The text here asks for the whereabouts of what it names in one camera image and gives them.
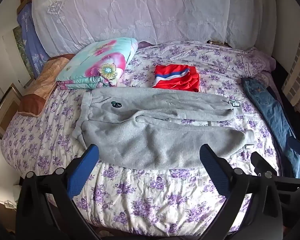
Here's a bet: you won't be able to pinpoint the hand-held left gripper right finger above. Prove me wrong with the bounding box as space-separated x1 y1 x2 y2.
199 144 283 240

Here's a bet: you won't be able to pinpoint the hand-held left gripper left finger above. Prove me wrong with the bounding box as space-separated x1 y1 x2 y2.
16 144 100 240

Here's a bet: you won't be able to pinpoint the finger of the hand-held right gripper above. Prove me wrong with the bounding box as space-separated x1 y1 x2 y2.
250 152 300 185
287 137 300 158

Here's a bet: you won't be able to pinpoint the grey sweat pants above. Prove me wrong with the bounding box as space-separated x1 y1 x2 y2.
76 86 255 169

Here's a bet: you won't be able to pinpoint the blue jeans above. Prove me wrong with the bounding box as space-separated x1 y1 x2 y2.
241 77 300 179

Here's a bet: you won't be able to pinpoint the purple floral bed sheet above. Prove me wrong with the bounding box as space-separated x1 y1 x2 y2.
0 40 282 233

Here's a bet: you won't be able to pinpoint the purple floral pillow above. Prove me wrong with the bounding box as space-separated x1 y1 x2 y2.
241 49 276 77

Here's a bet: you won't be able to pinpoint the brown quilted pillow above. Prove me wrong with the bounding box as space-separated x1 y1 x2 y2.
17 54 76 117

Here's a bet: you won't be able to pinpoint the red striped folded garment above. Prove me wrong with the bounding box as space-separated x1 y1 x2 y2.
152 64 200 92

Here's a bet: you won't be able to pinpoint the floral folded quilt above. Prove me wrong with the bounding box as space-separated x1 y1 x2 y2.
55 37 138 90

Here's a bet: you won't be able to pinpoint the white lace cover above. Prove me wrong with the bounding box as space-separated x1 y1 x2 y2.
31 0 263 56

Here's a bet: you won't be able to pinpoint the gold picture frame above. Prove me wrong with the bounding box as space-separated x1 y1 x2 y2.
0 86 23 140

